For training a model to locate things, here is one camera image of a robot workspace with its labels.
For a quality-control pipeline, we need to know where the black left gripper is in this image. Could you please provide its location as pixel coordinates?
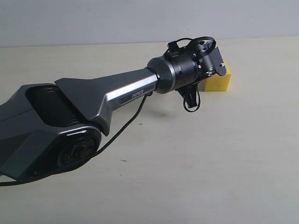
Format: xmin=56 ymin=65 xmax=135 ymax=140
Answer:
xmin=163 ymin=41 xmax=214 ymax=112

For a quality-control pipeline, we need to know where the yellow cube block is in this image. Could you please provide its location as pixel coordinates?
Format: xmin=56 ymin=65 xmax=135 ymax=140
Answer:
xmin=199 ymin=61 xmax=232 ymax=92

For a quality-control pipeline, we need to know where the black camera cable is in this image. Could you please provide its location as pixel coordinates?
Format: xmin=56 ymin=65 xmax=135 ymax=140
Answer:
xmin=0 ymin=36 xmax=217 ymax=187

